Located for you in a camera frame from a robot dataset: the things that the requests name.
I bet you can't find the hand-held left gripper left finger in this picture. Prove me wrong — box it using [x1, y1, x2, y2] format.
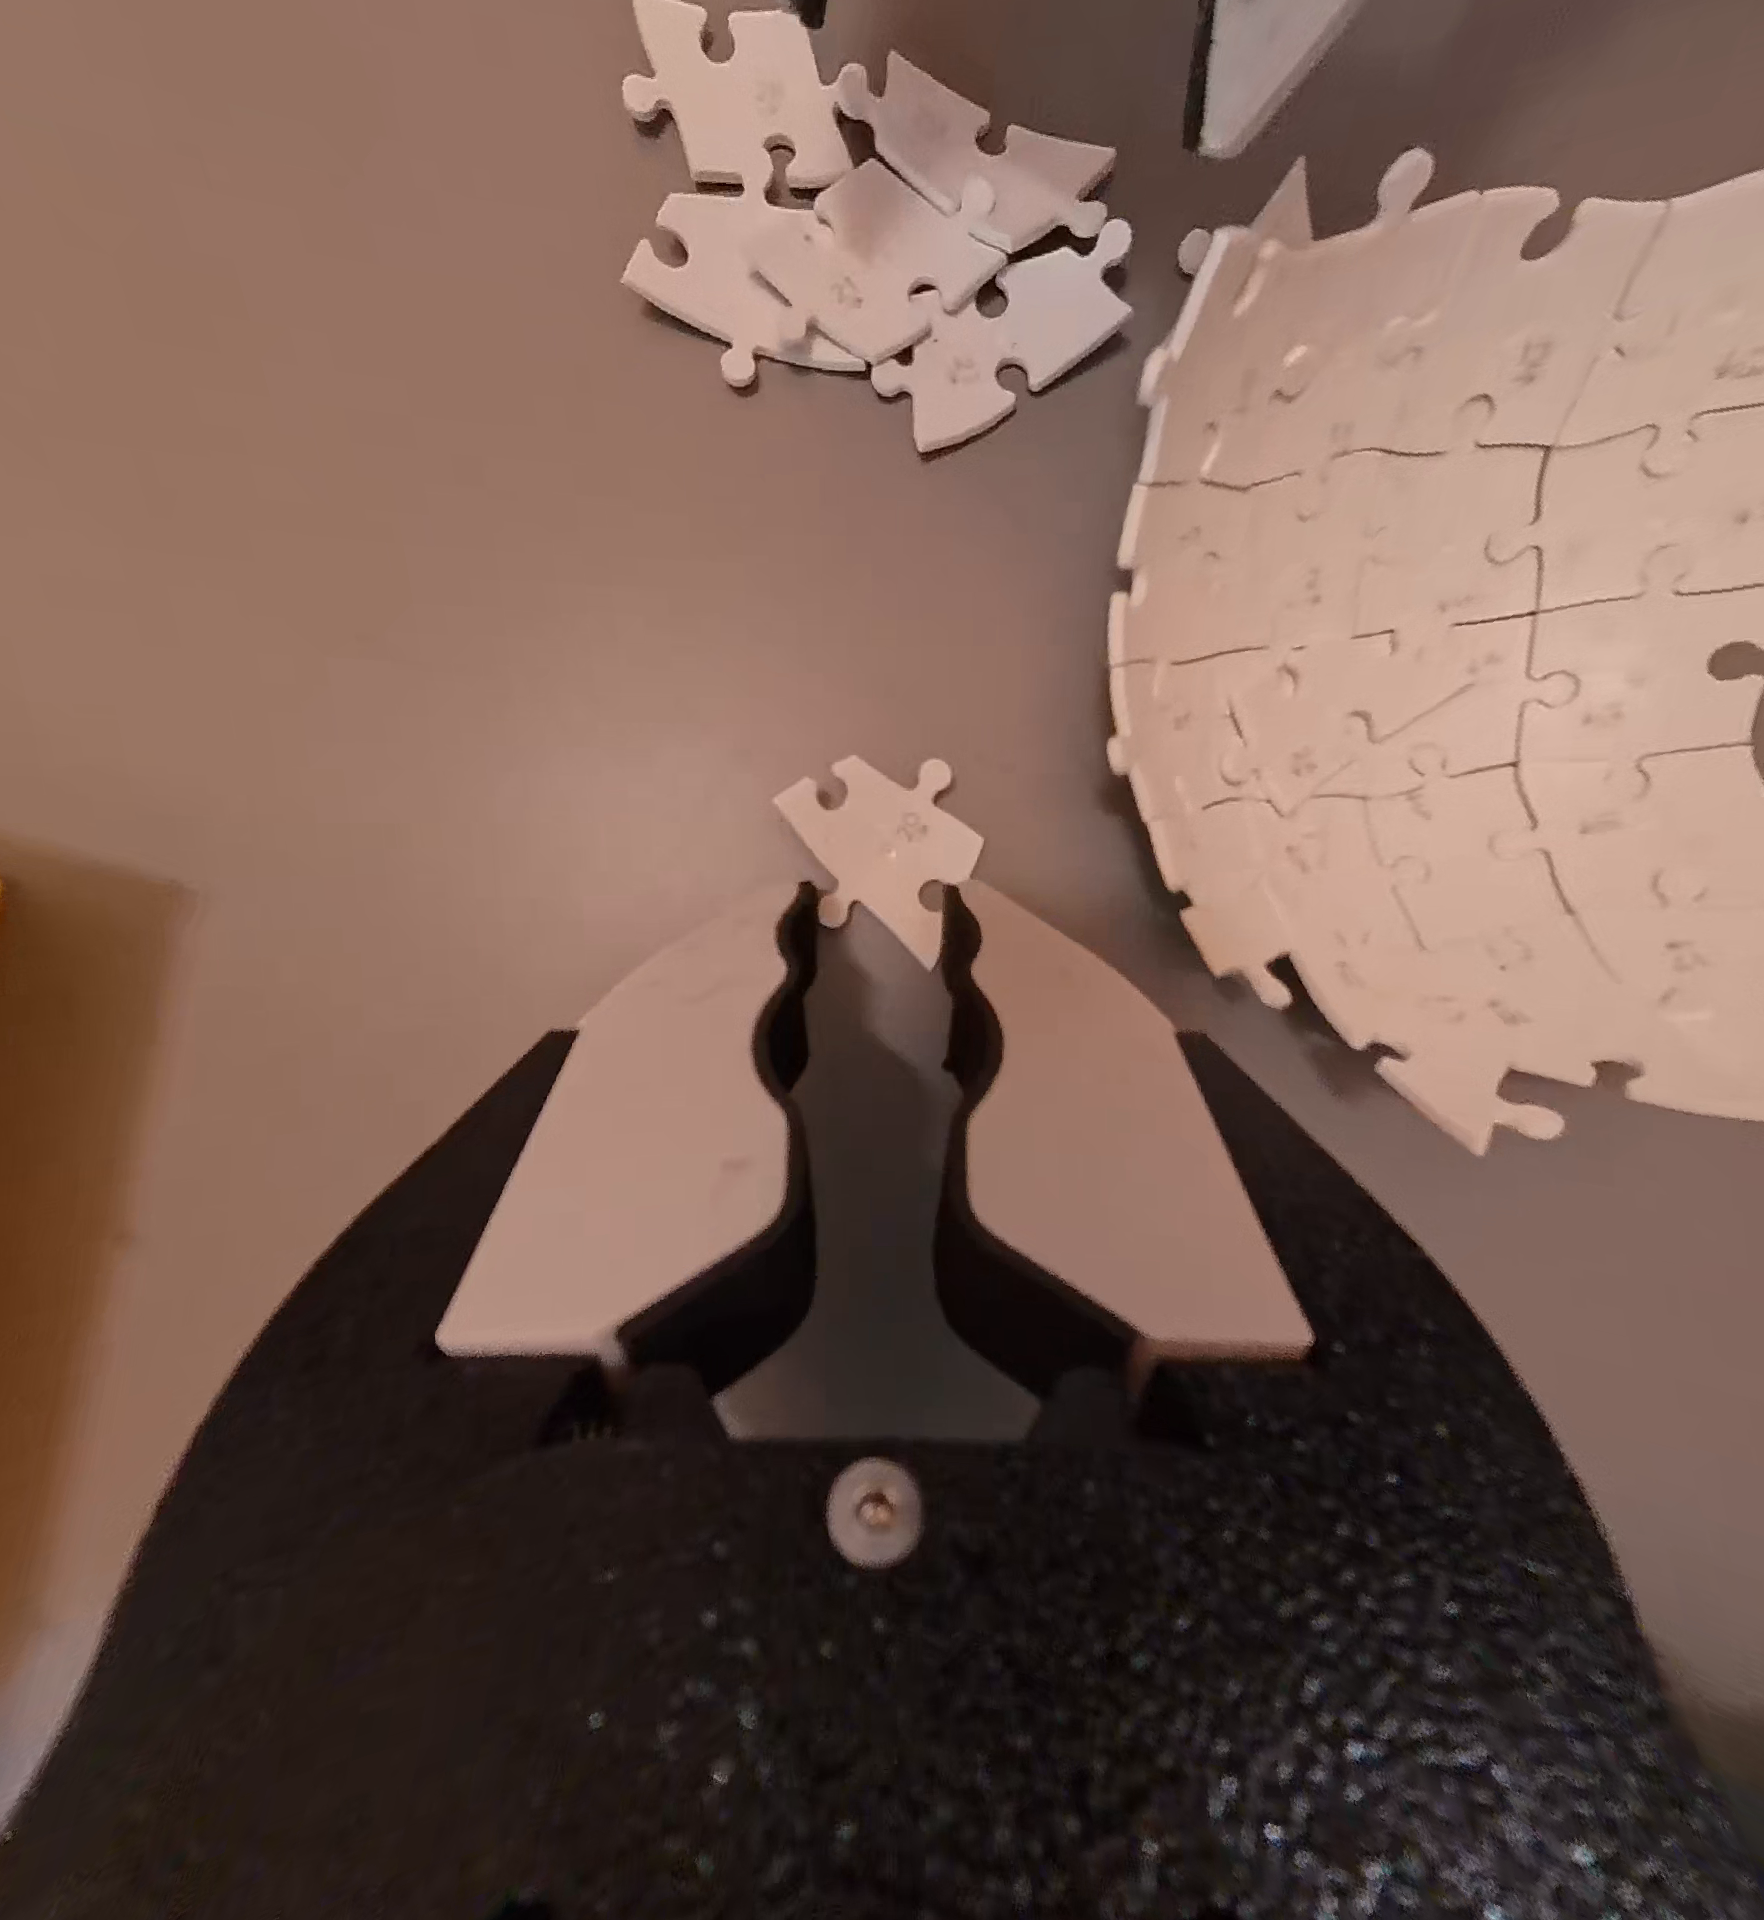
[433, 878, 829, 1405]

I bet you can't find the partly built white puzzle ball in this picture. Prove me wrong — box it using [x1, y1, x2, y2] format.
[1107, 75, 1764, 1158]

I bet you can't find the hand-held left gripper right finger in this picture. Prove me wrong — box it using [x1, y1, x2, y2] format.
[936, 878, 1320, 1409]

